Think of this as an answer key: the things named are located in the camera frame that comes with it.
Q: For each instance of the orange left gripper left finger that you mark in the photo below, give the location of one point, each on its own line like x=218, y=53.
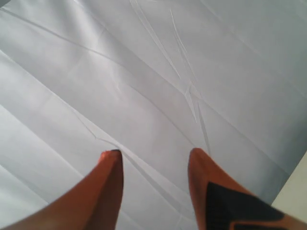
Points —
x=92, y=204

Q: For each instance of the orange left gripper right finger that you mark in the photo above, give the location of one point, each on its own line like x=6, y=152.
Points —
x=221, y=203

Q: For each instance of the grey backdrop cloth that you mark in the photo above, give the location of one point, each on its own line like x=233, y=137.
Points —
x=155, y=79

